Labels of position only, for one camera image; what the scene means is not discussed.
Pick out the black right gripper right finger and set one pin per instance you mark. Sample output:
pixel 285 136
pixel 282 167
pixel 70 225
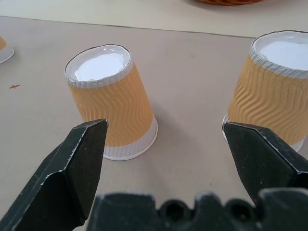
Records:
pixel 262 163

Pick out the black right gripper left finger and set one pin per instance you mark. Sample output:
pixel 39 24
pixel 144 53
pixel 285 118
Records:
pixel 69 168

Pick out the woven wicker basket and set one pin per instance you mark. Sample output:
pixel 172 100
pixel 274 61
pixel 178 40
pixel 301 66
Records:
pixel 228 2

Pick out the orange ribbed paper cup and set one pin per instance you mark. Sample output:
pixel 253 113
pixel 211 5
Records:
pixel 3 49
pixel 113 103
pixel 272 93

